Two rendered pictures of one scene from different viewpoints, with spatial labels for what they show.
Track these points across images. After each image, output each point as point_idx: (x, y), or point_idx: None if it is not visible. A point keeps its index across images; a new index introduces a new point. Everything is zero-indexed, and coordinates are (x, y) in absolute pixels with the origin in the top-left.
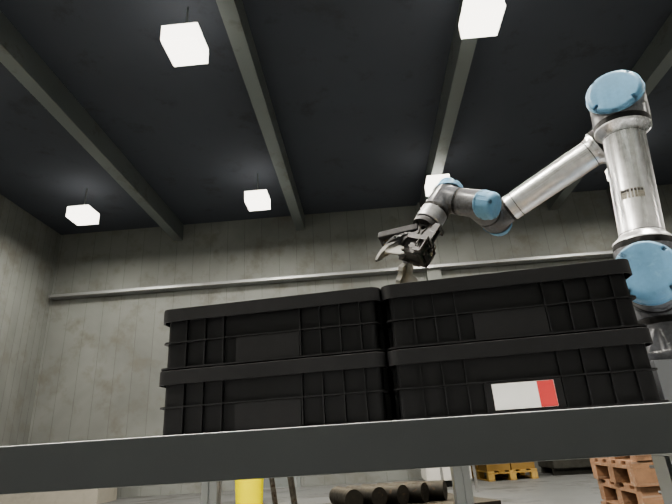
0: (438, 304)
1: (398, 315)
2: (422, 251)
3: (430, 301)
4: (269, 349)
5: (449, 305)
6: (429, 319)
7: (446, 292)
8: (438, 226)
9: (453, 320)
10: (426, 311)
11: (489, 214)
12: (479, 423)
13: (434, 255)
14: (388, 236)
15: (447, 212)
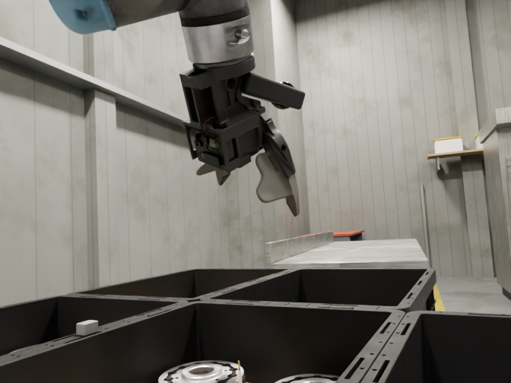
0: (14, 330)
1: (52, 327)
2: (199, 152)
3: (21, 324)
4: None
5: (2, 336)
6: (24, 343)
7: (4, 321)
8: (182, 82)
9: (1, 353)
10: (26, 333)
11: (74, 31)
12: None
13: (221, 138)
14: (265, 100)
15: (185, 19)
